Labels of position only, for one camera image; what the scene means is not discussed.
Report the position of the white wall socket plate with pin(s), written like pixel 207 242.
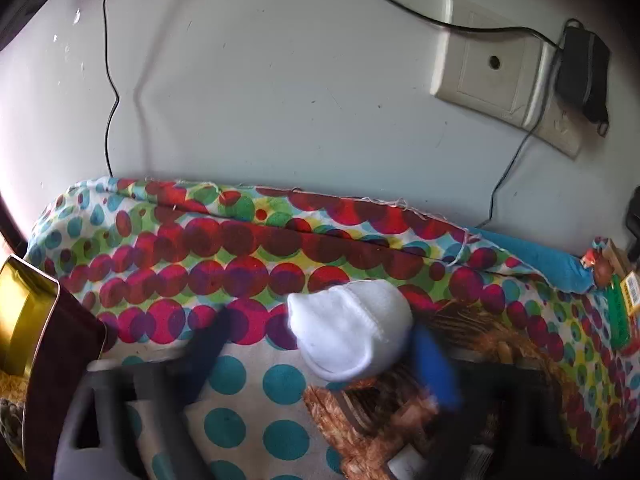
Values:
pixel 490 80

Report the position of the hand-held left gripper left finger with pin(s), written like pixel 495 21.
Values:
pixel 207 345

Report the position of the gold rectangular tin box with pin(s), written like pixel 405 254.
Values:
pixel 60 360

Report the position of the brown deer figurine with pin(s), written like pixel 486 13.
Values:
pixel 602 270

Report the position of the green and red box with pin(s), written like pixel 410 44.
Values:
pixel 622 320

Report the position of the black clamp mount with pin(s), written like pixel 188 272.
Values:
pixel 634 222

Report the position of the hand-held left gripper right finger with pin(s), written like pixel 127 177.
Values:
pixel 435 365

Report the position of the brown wicker basket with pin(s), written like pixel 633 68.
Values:
pixel 500 340

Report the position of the blue cloth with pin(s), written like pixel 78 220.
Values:
pixel 525 252

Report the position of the small white sock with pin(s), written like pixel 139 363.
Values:
pixel 345 330

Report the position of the colourful polka-dot cloth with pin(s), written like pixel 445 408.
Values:
pixel 250 240

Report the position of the black power adapter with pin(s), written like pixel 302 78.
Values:
pixel 582 75

